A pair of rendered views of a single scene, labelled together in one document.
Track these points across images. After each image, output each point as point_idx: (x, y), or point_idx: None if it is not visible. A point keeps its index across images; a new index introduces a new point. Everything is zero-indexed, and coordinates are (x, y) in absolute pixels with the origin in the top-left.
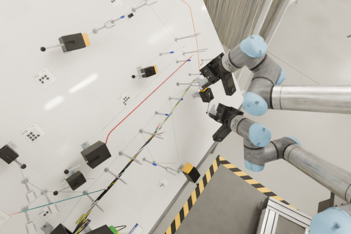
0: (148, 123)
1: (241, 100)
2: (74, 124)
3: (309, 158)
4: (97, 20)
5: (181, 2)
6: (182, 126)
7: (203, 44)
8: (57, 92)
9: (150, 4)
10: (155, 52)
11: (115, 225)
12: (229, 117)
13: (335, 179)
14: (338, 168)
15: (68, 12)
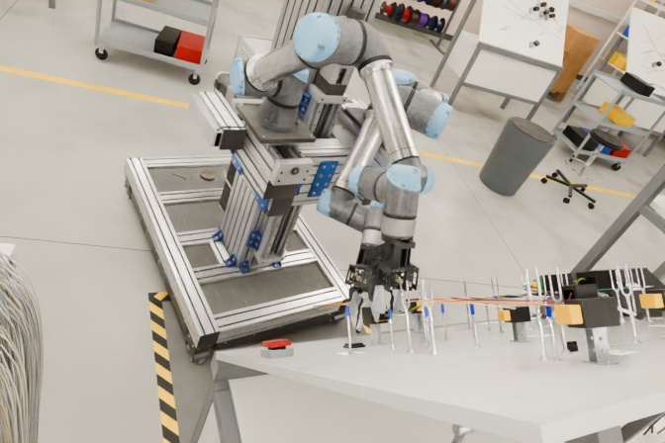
0: (488, 334)
1: (229, 351)
2: (614, 328)
3: (363, 162)
4: (639, 345)
5: (419, 368)
6: (414, 337)
7: (340, 359)
8: (656, 330)
9: (552, 289)
10: (491, 347)
11: None
12: (373, 262)
13: (381, 135)
14: (369, 134)
15: None
